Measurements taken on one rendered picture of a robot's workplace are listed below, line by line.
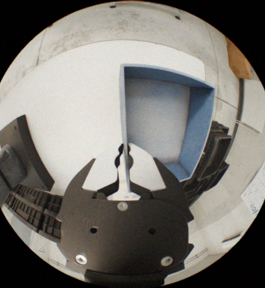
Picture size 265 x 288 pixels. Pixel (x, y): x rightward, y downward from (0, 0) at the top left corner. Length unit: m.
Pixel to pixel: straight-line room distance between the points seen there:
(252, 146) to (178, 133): 2.47
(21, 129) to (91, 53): 0.25
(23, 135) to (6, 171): 0.14
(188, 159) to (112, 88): 0.22
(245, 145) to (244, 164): 0.43
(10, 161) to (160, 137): 0.44
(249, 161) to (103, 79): 2.71
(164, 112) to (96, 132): 0.14
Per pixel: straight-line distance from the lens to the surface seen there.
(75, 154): 0.25
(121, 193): 0.29
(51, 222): 0.47
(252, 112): 2.51
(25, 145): 0.32
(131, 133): 0.18
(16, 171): 0.38
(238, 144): 2.72
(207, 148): 0.73
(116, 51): 0.21
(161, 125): 0.19
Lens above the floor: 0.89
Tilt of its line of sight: 60 degrees down
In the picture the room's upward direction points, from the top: 166 degrees clockwise
